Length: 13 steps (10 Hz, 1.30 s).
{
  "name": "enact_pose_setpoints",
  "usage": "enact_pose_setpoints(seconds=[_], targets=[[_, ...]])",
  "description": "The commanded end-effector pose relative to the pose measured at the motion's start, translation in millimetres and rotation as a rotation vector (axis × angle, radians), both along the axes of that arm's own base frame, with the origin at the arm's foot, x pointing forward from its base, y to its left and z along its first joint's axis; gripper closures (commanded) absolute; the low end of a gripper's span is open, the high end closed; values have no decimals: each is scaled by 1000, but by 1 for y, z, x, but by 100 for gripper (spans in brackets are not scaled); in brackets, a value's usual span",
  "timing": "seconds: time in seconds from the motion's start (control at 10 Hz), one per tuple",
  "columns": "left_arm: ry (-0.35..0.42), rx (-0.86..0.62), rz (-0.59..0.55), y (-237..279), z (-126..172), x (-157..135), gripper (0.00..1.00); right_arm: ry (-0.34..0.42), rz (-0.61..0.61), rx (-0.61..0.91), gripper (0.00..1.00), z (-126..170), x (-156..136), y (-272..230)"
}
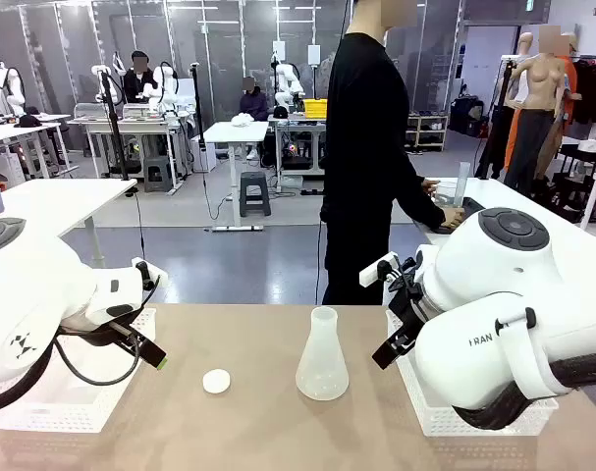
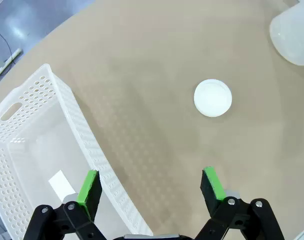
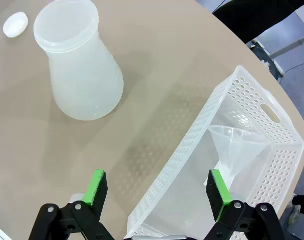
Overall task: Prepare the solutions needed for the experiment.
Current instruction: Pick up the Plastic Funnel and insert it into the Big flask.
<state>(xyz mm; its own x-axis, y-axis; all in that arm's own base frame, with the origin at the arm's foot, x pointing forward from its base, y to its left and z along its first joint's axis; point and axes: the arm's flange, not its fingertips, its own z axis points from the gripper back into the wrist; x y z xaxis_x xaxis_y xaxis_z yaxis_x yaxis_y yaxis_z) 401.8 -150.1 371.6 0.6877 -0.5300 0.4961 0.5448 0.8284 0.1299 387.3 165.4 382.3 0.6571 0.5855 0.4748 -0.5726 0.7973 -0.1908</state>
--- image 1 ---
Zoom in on person's right hand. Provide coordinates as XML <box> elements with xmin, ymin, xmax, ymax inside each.
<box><xmin>442</xmin><ymin>205</ymin><xmax>466</xmax><ymax>231</ymax></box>

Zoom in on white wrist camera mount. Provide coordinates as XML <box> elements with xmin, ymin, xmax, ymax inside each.
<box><xmin>358</xmin><ymin>251</ymin><xmax>400</xmax><ymax>288</ymax></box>
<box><xmin>132</xmin><ymin>256</ymin><xmax>169</xmax><ymax>291</ymax></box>

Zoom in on white standing desk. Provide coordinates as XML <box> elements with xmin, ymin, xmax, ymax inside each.
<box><xmin>203</xmin><ymin>121</ymin><xmax>270</xmax><ymax>233</ymax></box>

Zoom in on yellow plastic crate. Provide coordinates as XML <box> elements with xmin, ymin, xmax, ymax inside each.
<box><xmin>302</xmin><ymin>98</ymin><xmax>329</xmax><ymax>119</ymax></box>

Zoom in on translucent plastic conical flask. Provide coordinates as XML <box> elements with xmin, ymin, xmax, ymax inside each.
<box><xmin>296</xmin><ymin>306</ymin><xmax>351</xmax><ymax>401</ymax></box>

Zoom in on hanging black garments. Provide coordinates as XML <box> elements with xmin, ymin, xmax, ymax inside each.
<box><xmin>570</xmin><ymin>54</ymin><xmax>596</xmax><ymax>126</ymax></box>

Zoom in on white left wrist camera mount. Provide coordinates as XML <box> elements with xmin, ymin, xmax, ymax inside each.
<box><xmin>132</xmin><ymin>256</ymin><xmax>169</xmax><ymax>291</ymax></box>

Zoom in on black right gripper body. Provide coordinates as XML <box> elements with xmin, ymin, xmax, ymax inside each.
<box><xmin>385</xmin><ymin>267</ymin><xmax>429</xmax><ymax>349</ymax></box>

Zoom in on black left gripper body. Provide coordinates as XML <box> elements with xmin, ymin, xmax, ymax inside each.
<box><xmin>108</xmin><ymin>321</ymin><xmax>149</xmax><ymax>355</ymax></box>

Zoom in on clear plastic measuring cylinder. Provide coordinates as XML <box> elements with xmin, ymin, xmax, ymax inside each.
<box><xmin>454</xmin><ymin>163</ymin><xmax>470</xmax><ymax>225</ymax></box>

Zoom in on black plastic tray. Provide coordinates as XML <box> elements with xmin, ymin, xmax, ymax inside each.
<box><xmin>437</xmin><ymin>195</ymin><xmax>486</xmax><ymax>235</ymax></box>

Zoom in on grey plastic stool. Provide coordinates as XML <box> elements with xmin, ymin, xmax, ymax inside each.
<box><xmin>143</xmin><ymin>156</ymin><xmax>174</xmax><ymax>193</ymax></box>
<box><xmin>239</xmin><ymin>171</ymin><xmax>273</xmax><ymax>219</ymax></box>

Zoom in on white perforated plastic basket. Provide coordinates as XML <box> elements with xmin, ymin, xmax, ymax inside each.
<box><xmin>385</xmin><ymin>308</ymin><xmax>559</xmax><ymax>438</ymax></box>
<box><xmin>0</xmin><ymin>306</ymin><xmax>159</xmax><ymax>435</ymax></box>

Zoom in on seated person in black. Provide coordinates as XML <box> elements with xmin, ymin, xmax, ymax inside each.
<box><xmin>122</xmin><ymin>49</ymin><xmax>160</xmax><ymax>105</ymax></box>

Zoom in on person in black sweater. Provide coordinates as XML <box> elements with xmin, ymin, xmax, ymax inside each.
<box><xmin>319</xmin><ymin>0</ymin><xmax>468</xmax><ymax>306</ymax></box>

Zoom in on person's right forearm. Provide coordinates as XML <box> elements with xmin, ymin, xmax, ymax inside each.
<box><xmin>390</xmin><ymin>183</ymin><xmax>449</xmax><ymax>232</ymax></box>

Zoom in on bare beige mannequin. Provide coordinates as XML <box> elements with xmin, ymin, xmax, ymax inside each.
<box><xmin>505</xmin><ymin>31</ymin><xmax>569</xmax><ymax>183</ymax></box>

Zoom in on wooden shoe rack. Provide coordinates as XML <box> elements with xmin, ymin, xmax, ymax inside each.
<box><xmin>405</xmin><ymin>114</ymin><xmax>449</xmax><ymax>153</ymax></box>

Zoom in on seated person in purple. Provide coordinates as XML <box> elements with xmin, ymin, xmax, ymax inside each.
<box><xmin>239</xmin><ymin>76</ymin><xmax>270</xmax><ymax>123</ymax></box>

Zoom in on mannequin in orange clothing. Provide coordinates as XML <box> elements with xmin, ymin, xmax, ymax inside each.
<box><xmin>558</xmin><ymin>31</ymin><xmax>583</xmax><ymax>124</ymax></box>

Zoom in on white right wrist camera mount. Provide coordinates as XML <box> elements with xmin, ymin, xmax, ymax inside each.
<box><xmin>358</xmin><ymin>251</ymin><xmax>400</xmax><ymax>288</ymax></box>

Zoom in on black tripod stand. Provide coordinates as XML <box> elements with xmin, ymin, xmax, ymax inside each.
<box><xmin>188</xmin><ymin>62</ymin><xmax>209</xmax><ymax>149</ymax></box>
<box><xmin>96</xmin><ymin>68</ymin><xmax>131</xmax><ymax>182</ymax></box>
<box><xmin>475</xmin><ymin>55</ymin><xmax>517</xmax><ymax>181</ymax></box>

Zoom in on round white flask cap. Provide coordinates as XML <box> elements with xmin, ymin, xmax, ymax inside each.
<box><xmin>202</xmin><ymin>367</ymin><xmax>232</xmax><ymax>394</ymax></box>

